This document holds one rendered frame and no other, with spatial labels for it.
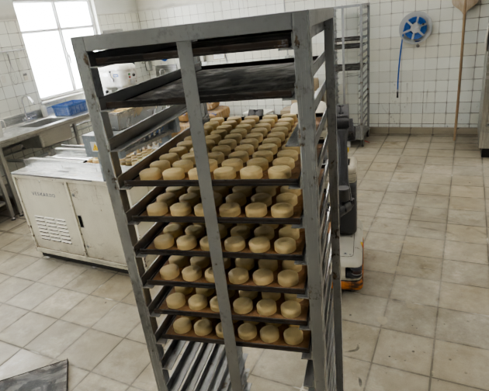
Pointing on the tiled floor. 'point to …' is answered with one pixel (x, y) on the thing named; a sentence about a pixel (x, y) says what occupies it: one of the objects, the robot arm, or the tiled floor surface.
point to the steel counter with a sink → (19, 130)
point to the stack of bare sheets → (36, 379)
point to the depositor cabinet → (75, 216)
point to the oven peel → (461, 48)
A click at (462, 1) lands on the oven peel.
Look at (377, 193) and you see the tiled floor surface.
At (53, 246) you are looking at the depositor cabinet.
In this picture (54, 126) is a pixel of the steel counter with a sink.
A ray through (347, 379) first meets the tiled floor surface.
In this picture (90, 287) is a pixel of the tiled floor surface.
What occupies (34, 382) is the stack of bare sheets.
